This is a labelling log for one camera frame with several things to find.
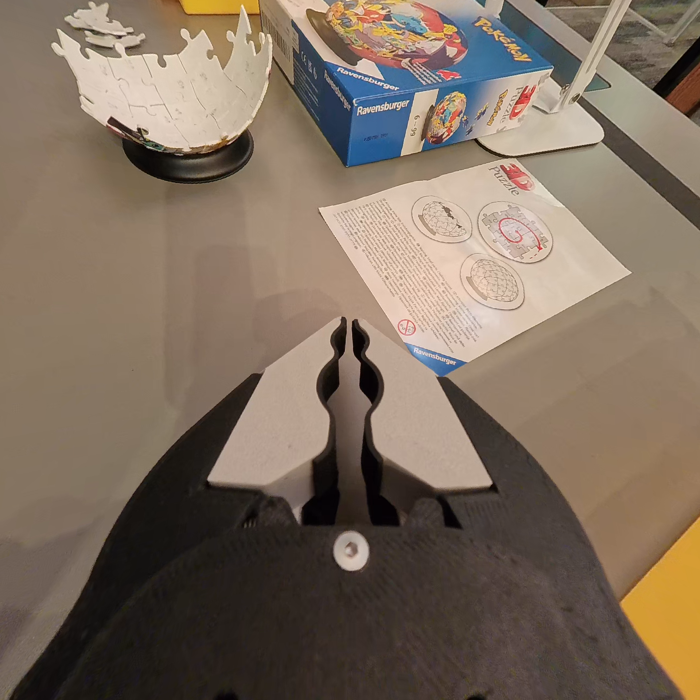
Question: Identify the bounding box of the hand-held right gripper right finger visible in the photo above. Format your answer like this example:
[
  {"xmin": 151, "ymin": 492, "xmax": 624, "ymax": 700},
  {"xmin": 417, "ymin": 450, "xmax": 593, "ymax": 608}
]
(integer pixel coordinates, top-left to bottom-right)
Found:
[{"xmin": 351, "ymin": 318, "xmax": 494, "ymax": 527}]

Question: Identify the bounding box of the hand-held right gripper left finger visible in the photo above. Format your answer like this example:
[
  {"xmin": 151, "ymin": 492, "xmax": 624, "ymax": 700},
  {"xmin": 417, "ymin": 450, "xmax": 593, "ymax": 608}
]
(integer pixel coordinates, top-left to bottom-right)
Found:
[{"xmin": 207, "ymin": 317, "xmax": 349, "ymax": 526}]

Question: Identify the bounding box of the white half-built puzzle ball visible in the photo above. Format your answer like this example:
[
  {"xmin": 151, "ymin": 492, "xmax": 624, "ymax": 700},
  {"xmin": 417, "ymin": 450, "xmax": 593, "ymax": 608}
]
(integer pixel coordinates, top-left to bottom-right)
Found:
[{"xmin": 51, "ymin": 5, "xmax": 273, "ymax": 156}]

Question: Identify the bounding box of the yellow plastic bin holding pieces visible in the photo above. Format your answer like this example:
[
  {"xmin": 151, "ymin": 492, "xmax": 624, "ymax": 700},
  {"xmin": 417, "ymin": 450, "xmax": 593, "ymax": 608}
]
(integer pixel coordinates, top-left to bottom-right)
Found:
[{"xmin": 182, "ymin": 0, "xmax": 260, "ymax": 15}]

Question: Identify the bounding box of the black round ball stand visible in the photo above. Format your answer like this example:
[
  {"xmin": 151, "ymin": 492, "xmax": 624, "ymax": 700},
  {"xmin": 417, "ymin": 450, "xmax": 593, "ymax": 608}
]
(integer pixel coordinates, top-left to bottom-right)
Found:
[{"xmin": 123, "ymin": 128, "xmax": 255, "ymax": 183}]

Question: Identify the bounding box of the blue puzzle box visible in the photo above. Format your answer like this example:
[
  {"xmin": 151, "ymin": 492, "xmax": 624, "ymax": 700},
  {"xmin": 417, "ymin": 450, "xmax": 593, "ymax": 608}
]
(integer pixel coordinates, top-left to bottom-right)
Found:
[{"xmin": 258, "ymin": 0, "xmax": 554, "ymax": 167}]

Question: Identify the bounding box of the printed instruction sheet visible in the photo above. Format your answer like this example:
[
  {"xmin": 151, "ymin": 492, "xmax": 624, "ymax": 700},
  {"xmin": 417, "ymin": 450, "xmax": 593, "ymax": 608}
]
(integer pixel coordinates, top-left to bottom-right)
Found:
[{"xmin": 319, "ymin": 159, "xmax": 632, "ymax": 378}]

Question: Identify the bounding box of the white desk stand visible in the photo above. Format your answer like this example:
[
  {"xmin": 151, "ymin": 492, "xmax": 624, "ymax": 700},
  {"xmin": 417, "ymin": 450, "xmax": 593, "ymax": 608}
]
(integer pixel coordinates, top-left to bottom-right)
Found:
[{"xmin": 475, "ymin": 0, "xmax": 638, "ymax": 158}]

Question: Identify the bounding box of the long black tape strip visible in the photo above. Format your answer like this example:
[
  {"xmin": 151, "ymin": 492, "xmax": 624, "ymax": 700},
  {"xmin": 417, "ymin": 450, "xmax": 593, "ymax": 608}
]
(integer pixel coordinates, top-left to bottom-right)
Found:
[{"xmin": 577, "ymin": 90, "xmax": 700, "ymax": 219}]

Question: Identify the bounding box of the white jigsaw piece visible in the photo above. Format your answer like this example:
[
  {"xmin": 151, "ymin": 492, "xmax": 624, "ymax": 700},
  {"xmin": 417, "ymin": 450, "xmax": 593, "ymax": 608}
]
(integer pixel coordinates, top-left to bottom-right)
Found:
[
  {"xmin": 65, "ymin": 1, "xmax": 136, "ymax": 35},
  {"xmin": 83, "ymin": 30, "xmax": 147, "ymax": 50}
]

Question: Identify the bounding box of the reddish wooden panel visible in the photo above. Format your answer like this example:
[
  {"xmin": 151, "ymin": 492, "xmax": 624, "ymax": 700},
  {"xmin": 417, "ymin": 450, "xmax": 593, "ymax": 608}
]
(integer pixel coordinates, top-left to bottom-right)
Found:
[{"xmin": 653, "ymin": 55, "xmax": 700, "ymax": 118}]

